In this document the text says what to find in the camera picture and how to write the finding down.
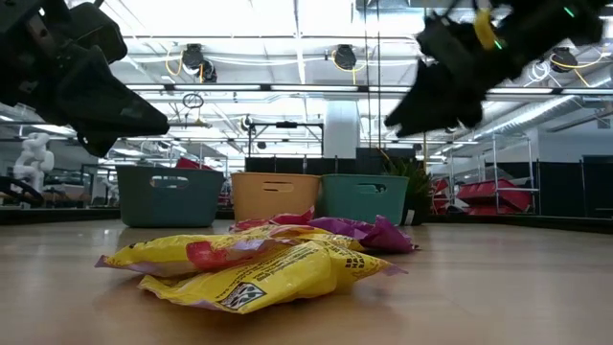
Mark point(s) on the purple Skittles candy bag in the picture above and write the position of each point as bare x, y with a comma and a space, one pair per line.
388, 237
335, 225

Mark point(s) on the thin black hanging rod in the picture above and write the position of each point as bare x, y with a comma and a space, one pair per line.
378, 72
366, 72

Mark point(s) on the green potted plant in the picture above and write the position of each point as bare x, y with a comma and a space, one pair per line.
419, 187

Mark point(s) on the yellow label tag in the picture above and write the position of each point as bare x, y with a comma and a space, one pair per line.
484, 29

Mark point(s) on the white square pillar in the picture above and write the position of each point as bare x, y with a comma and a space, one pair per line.
341, 129

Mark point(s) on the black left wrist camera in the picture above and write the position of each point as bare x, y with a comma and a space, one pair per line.
96, 31

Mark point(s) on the orange plastic bin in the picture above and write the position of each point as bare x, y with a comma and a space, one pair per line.
273, 196

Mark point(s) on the blue-grey plastic bin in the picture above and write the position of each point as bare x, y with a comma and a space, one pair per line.
167, 201

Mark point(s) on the red Skittles candy bag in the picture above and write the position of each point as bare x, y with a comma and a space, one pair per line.
287, 221

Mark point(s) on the teal plastic bin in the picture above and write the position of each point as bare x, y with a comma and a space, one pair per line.
364, 196

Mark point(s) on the yellow Sour Patch candy bag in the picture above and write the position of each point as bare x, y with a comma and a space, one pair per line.
158, 256
268, 282
335, 238

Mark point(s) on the long ceiling light strip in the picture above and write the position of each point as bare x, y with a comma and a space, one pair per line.
311, 88

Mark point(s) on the red storage bin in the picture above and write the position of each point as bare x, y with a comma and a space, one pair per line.
439, 189
189, 164
493, 210
488, 189

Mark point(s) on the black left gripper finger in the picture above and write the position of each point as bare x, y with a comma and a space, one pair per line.
96, 147
105, 105

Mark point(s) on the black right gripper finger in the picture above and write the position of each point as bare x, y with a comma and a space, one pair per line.
426, 105
471, 115

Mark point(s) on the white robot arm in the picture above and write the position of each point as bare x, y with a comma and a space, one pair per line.
33, 158

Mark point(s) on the black gantry frame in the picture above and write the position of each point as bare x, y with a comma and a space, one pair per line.
286, 125

